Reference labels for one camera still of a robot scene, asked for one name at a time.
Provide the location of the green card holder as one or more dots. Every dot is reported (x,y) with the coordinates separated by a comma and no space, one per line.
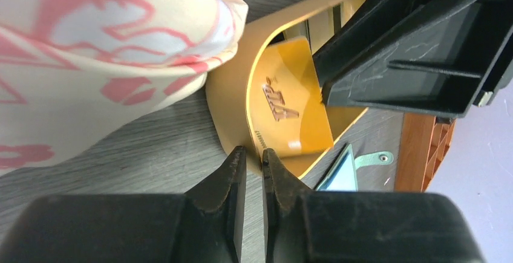
(342,175)

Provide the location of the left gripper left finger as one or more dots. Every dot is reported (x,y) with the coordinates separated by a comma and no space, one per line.
(204,224)

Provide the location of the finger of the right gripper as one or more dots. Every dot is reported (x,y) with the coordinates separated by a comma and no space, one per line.
(436,57)

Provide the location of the yellow oval tray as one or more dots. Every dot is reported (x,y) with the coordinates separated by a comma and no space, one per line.
(227,87)

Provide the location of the orange compartment organizer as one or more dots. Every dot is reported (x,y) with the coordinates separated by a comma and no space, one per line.
(425,142)

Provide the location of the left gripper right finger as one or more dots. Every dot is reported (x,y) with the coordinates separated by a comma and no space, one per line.
(304,225)

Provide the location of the pink patterned cloth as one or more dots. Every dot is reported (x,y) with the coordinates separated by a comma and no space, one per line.
(74,71)

